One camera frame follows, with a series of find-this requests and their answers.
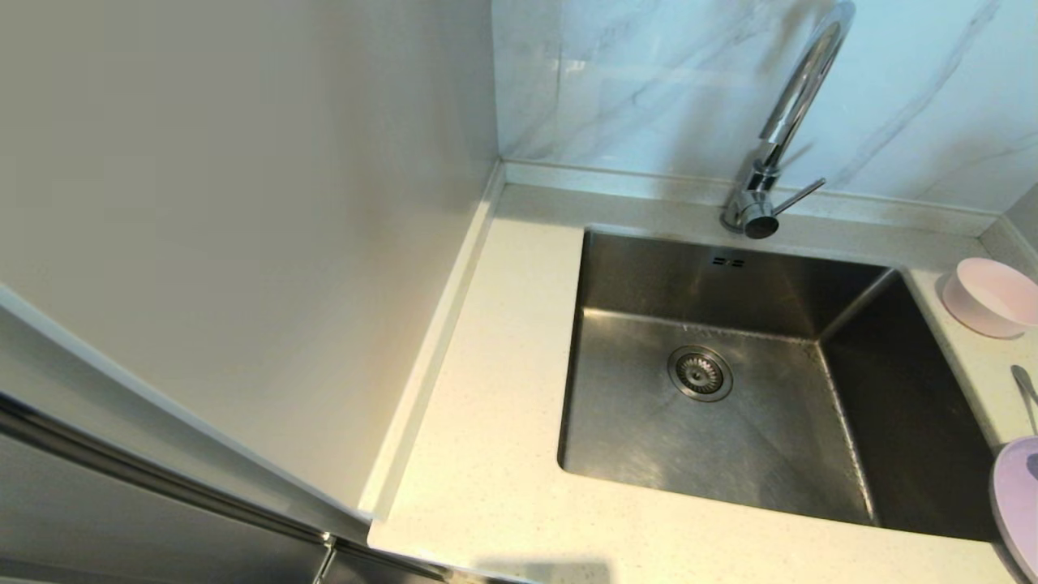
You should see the round metal drain strainer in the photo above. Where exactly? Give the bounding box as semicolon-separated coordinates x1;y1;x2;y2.
667;346;734;403

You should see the white cabinet side panel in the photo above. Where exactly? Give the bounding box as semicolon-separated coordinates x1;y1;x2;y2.
0;0;500;544

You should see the chrome appliance handle rail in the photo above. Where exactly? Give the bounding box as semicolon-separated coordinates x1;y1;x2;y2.
0;395;337;548

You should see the chrome gooseneck faucet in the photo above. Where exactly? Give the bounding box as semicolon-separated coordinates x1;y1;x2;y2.
722;0;857;240

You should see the lilac plastic plate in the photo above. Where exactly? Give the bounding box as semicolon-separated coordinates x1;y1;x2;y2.
989;436;1038;581

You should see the grey appliance door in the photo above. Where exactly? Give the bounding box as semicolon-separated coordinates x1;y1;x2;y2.
0;308;455;584

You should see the metal spoon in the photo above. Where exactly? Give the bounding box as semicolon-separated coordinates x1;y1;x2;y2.
1010;365;1038;435

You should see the stainless steel sink basin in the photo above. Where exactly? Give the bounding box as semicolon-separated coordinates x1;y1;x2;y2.
558;227;1000;543

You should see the pink plastic bowl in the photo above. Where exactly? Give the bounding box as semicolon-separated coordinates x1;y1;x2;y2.
941;257;1038;339

